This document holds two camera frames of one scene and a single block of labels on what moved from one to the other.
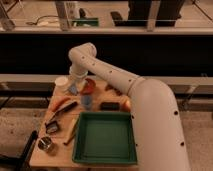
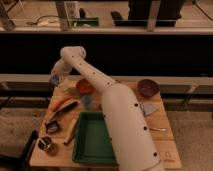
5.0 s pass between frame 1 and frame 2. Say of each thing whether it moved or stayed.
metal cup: stayed
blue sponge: moved
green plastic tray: stayed
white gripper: moved
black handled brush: stayed
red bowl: stayed
